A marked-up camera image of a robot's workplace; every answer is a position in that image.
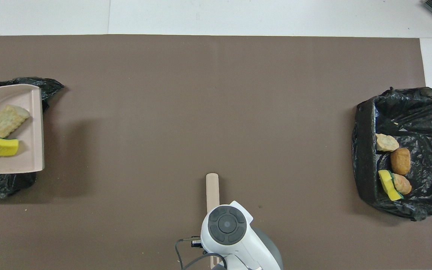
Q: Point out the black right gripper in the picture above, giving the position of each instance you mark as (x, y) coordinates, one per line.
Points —
(196, 242)

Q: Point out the beige hand brush black bristles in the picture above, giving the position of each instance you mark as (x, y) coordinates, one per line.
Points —
(212, 191)

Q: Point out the beige plastic dustpan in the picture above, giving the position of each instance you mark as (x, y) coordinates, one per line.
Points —
(32, 157)

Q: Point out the notched yellow sponge piece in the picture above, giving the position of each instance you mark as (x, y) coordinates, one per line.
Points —
(387, 183)

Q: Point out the pale bread piece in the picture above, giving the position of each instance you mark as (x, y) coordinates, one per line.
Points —
(386, 143)

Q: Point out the orange striped croissant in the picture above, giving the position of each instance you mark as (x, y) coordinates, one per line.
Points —
(404, 184)

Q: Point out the brown oval bread roll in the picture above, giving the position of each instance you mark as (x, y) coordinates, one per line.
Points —
(401, 161)

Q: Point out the beige toast piece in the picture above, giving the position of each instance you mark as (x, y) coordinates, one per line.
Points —
(9, 120)

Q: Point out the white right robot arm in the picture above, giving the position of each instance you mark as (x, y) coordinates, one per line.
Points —
(234, 240)

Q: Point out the black trash bag lined bin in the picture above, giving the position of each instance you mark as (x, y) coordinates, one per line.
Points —
(426, 123)

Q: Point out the brown table mat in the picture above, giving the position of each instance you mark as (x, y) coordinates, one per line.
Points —
(216, 93)

